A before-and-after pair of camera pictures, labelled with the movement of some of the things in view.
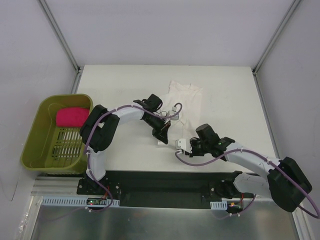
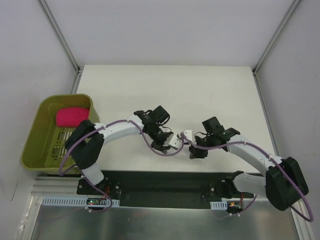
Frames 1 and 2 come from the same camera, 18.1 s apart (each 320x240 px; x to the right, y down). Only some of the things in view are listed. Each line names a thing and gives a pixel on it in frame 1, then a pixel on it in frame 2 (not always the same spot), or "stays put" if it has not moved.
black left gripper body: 161,132 to 160,139
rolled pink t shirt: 71,117 stays put
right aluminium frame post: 293,7 stays put
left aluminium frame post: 61,37 stays put
